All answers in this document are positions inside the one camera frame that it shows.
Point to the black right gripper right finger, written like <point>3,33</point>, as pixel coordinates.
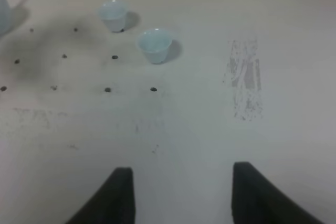
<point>256,200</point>

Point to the pale blue teacup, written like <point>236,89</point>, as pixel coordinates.
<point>113,14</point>
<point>154,44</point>

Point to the pale blue porcelain teapot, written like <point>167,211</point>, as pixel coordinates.
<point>5,16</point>

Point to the pale blue teacup near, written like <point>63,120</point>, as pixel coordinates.
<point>154,44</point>

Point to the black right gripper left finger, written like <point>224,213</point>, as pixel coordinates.
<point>114,202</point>

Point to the pale blue teacup far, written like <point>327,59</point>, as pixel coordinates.
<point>113,14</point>

